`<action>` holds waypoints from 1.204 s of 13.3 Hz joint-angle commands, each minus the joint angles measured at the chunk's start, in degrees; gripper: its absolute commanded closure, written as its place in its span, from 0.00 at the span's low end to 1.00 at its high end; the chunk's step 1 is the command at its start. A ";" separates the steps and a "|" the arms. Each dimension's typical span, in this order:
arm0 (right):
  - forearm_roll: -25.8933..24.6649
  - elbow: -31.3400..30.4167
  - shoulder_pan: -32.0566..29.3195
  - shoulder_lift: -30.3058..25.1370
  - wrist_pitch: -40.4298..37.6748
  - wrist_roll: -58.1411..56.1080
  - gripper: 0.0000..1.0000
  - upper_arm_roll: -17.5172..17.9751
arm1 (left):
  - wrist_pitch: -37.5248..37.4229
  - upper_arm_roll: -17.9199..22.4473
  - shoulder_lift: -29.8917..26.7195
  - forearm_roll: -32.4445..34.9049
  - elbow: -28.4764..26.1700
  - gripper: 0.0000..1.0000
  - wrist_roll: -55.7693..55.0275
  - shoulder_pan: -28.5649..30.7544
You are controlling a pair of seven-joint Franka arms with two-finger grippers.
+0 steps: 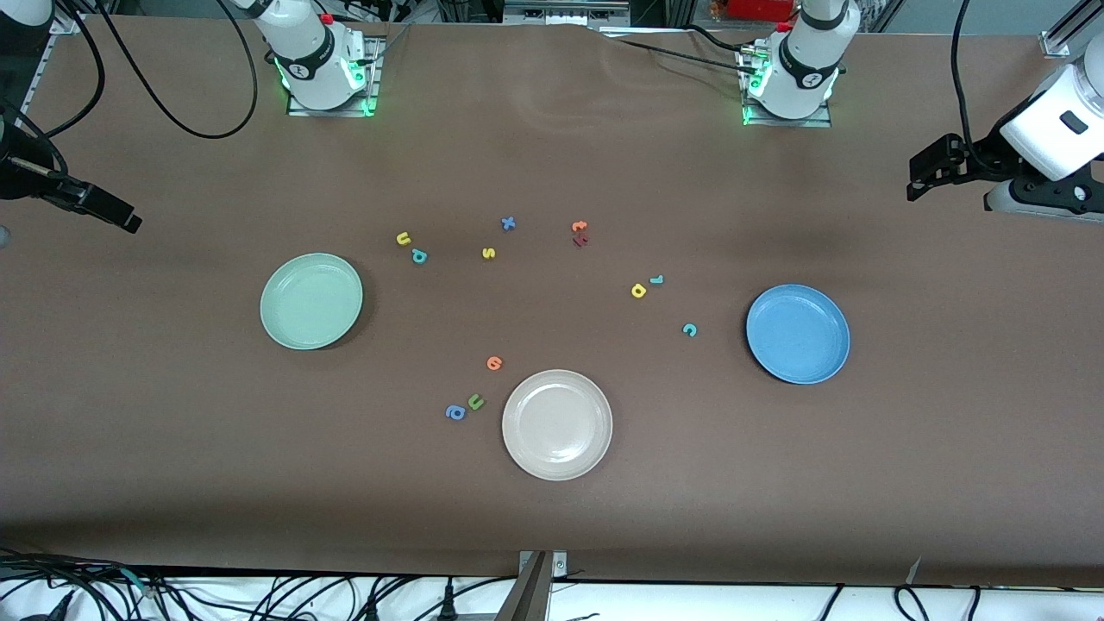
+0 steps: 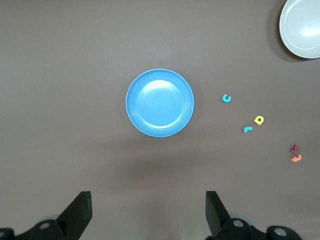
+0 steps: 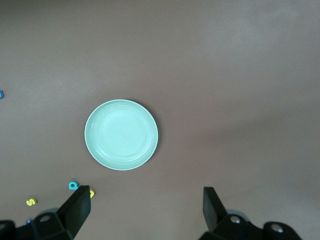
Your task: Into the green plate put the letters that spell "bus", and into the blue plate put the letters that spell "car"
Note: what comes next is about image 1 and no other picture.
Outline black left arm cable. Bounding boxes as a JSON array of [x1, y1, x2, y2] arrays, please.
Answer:
[[950, 0, 1006, 173]]

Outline aluminium beam under table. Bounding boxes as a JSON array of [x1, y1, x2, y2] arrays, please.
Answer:
[[494, 552, 553, 621]]

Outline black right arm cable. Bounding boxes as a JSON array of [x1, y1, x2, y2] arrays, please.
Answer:
[[0, 0, 260, 186]]

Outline black base power cable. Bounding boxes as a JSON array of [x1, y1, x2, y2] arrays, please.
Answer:
[[686, 24, 781, 57], [614, 38, 750, 74]]

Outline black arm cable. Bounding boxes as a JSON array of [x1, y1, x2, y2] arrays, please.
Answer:
[[0, 0, 260, 186], [950, 0, 1006, 173]]

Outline red box behind table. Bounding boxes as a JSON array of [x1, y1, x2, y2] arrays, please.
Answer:
[[729, 0, 794, 22]]

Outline beige plate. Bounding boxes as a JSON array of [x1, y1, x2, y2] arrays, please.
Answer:
[[501, 369, 614, 481]]

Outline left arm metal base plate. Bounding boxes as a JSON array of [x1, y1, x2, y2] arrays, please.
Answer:
[[737, 45, 834, 129]]

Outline tangled black floor cables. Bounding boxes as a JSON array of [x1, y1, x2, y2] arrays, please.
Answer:
[[0, 548, 182, 621]]

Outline grey device behind table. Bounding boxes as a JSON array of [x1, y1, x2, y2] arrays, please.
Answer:
[[505, 0, 630, 27]]

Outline light green plate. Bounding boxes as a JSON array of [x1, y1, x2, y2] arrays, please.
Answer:
[[260, 252, 365, 351]]

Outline blue plate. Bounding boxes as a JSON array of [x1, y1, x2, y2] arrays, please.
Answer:
[[745, 284, 851, 386]]

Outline brown table cover sheet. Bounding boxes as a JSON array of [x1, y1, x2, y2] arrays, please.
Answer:
[[0, 13, 1104, 589]]

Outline silver table edge bracket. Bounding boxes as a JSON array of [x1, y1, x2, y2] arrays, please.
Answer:
[[517, 550, 568, 579]]

